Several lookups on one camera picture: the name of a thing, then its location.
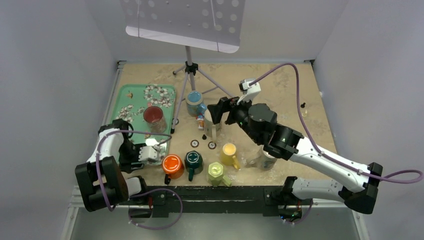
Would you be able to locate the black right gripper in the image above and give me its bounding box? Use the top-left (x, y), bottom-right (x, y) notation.
top-left (207, 93), bottom-right (262, 144)

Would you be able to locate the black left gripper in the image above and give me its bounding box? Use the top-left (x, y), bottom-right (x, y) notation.
top-left (118, 139), bottom-right (147, 173)

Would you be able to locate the pink ghost mug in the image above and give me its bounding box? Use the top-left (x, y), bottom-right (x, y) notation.
top-left (143, 106), bottom-right (167, 133)

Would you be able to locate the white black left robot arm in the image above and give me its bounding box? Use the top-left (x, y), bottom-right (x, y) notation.
top-left (75, 118), bottom-right (149, 212)

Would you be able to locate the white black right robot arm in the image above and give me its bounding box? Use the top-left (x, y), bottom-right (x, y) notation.
top-left (207, 97), bottom-right (383, 215)

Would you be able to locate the teal seashell mug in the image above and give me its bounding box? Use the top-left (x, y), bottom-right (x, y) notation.
top-left (203, 109), bottom-right (222, 143)

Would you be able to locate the blue mug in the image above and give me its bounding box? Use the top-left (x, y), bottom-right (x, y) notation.
top-left (185, 90), bottom-right (207, 117)

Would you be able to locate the orange mug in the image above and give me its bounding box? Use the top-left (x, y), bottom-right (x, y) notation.
top-left (161, 154), bottom-right (185, 185)

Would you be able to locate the yellow mug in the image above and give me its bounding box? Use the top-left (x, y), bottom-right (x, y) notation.
top-left (219, 143), bottom-right (241, 170)

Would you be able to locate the dark green mug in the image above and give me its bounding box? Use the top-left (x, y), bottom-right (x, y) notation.
top-left (184, 150), bottom-right (204, 182)

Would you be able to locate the light green hexagonal mug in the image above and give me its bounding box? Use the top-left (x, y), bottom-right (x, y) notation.
top-left (207, 162), bottom-right (232, 187)

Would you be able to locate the cream coral mug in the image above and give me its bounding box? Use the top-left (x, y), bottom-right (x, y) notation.
top-left (245, 146), bottom-right (277, 171)

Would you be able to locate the ice cream cone toy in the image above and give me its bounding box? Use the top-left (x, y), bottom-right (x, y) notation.
top-left (196, 114), bottom-right (204, 130)

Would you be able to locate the green floral tray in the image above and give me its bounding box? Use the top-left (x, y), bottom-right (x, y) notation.
top-left (108, 84), bottom-right (176, 170)

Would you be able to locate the grey music stand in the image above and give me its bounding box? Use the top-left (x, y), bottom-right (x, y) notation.
top-left (119, 0), bottom-right (247, 134)

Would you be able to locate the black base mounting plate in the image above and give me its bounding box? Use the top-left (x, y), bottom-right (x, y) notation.
top-left (117, 185), bottom-right (314, 220)

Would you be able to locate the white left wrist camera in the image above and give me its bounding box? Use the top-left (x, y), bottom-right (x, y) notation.
top-left (138, 146), bottom-right (161, 165)

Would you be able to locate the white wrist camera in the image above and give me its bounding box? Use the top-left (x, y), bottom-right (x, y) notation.
top-left (237, 78), bottom-right (261, 105)
top-left (138, 146), bottom-right (161, 165)

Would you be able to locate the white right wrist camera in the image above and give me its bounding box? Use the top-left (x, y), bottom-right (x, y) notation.
top-left (237, 78), bottom-right (261, 105)

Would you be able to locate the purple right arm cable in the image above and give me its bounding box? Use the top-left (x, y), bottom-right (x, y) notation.
top-left (248, 62), bottom-right (424, 226)

